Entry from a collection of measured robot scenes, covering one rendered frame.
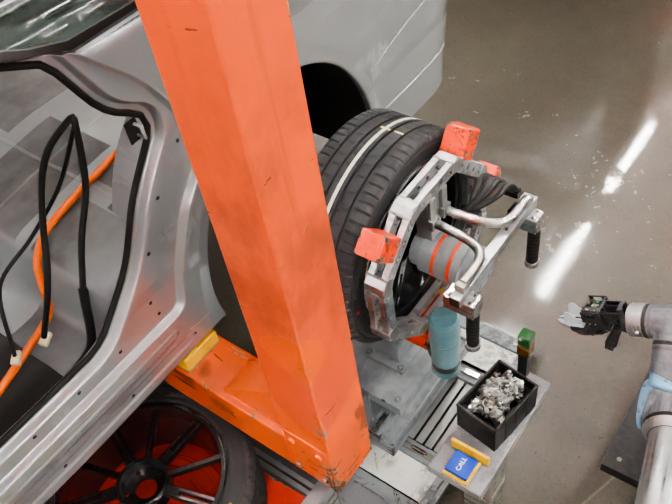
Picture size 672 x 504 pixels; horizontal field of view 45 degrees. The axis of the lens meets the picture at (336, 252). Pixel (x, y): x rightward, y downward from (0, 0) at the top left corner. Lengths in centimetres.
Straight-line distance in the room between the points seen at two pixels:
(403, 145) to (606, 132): 201
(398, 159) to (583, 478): 133
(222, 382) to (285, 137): 112
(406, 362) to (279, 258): 140
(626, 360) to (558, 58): 187
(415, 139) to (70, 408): 111
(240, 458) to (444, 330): 69
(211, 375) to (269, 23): 133
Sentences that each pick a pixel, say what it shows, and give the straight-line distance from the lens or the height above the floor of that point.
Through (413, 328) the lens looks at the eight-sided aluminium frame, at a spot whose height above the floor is 66.
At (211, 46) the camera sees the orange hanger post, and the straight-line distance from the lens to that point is 119.
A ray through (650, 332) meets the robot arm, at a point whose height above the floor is 83.
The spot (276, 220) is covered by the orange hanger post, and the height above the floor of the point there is 158.
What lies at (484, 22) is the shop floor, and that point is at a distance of 473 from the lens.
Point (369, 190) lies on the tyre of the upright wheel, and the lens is 206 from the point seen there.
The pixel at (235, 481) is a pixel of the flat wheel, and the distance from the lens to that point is 237.
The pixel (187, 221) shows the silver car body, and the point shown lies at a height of 116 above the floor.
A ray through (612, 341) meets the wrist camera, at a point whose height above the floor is 72.
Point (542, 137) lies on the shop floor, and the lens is 396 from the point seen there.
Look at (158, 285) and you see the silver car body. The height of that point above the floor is 103.
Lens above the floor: 258
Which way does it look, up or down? 48 degrees down
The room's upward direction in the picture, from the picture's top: 11 degrees counter-clockwise
